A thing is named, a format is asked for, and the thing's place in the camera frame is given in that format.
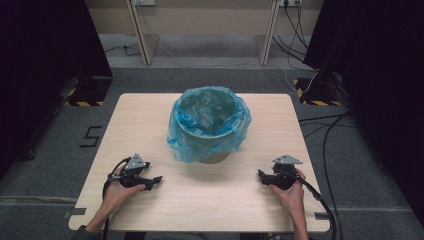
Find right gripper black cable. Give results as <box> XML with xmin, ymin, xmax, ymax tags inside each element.
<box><xmin>283</xmin><ymin>169</ymin><xmax>338</xmax><ymax>240</ymax></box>

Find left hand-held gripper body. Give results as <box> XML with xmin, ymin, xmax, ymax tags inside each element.
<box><xmin>116</xmin><ymin>153</ymin><xmax>153</xmax><ymax>190</ymax></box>

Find thin black floor cable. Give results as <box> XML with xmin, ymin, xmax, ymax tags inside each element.
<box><xmin>104</xmin><ymin>43</ymin><xmax>142</xmax><ymax>57</ymax></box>

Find wooden back board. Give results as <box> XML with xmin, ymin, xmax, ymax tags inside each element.
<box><xmin>84</xmin><ymin>0</ymin><xmax>324</xmax><ymax>36</ymax></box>

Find person's right hand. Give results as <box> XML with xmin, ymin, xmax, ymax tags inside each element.
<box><xmin>269</xmin><ymin>168</ymin><xmax>308</xmax><ymax>218</ymax></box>

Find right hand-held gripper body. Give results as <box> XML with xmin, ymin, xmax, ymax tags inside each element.
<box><xmin>269</xmin><ymin>154</ymin><xmax>304</xmax><ymax>191</ymax></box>

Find wooden panel leg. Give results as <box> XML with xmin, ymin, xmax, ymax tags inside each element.
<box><xmin>254</xmin><ymin>0</ymin><xmax>280</xmax><ymax>66</ymax></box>
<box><xmin>125</xmin><ymin>0</ymin><xmax>161</xmax><ymax>66</ymax></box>

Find green plastic bucket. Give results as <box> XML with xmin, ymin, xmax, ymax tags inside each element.
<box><xmin>173</xmin><ymin>89</ymin><xmax>247</xmax><ymax>165</ymax></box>

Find blue plastic bag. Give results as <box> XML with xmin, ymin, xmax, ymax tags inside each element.
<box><xmin>166</xmin><ymin>85</ymin><xmax>253</xmax><ymax>164</ymax></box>

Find black curtain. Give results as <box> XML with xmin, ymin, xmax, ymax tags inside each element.
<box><xmin>303</xmin><ymin>0</ymin><xmax>424</xmax><ymax>228</ymax></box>
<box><xmin>0</xmin><ymin>0</ymin><xmax>114</xmax><ymax>174</ymax></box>

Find black yellow striped base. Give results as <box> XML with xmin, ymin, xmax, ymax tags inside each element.
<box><xmin>62</xmin><ymin>75</ymin><xmax>114</xmax><ymax>108</ymax></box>
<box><xmin>293</xmin><ymin>77</ymin><xmax>342</xmax><ymax>107</ymax></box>

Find black floor cables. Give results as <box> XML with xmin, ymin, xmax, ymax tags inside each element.
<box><xmin>298</xmin><ymin>111</ymin><xmax>360</xmax><ymax>240</ymax></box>

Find person's left hand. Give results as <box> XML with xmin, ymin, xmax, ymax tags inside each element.
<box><xmin>102</xmin><ymin>163</ymin><xmax>147</xmax><ymax>214</ymax></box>

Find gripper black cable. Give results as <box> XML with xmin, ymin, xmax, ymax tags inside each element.
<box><xmin>283</xmin><ymin>169</ymin><xmax>338</xmax><ymax>240</ymax></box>
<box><xmin>101</xmin><ymin>157</ymin><xmax>132</xmax><ymax>240</ymax></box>

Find black outlet cables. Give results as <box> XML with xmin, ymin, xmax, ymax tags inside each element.
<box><xmin>271</xmin><ymin>3</ymin><xmax>318</xmax><ymax>72</ymax></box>

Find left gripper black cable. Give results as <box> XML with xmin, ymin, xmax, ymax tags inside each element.
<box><xmin>101</xmin><ymin>157</ymin><xmax>132</xmax><ymax>240</ymax></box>

